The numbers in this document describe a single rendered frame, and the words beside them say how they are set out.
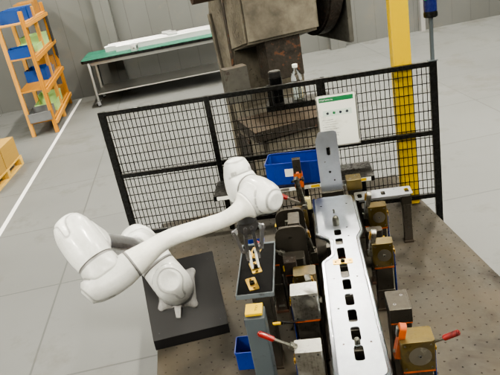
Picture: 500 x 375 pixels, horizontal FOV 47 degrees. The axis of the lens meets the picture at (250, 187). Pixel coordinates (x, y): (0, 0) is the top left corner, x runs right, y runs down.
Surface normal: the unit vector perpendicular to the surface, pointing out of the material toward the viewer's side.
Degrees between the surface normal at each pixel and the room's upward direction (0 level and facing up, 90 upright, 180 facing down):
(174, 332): 50
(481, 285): 0
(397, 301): 0
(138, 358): 0
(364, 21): 90
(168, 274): 59
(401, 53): 90
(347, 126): 90
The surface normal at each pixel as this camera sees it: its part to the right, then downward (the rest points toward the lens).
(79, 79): 0.13, 0.37
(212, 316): 0.01, -0.30
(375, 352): -0.17, -0.90
